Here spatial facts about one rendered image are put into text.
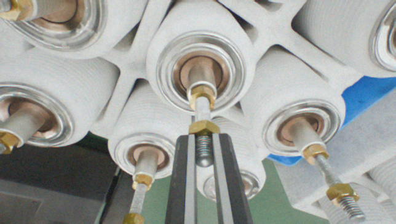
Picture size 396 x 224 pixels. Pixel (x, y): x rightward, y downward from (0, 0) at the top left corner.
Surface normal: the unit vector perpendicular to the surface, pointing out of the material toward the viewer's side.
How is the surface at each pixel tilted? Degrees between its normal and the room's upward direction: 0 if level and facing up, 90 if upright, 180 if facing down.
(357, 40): 42
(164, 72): 4
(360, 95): 88
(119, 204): 49
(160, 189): 0
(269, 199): 0
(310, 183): 90
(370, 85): 88
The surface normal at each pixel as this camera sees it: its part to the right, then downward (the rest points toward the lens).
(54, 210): 0.35, -0.08
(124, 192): 0.40, -0.34
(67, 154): 0.48, -0.71
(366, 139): -0.87, -0.39
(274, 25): 0.01, 0.59
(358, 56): -0.54, 0.76
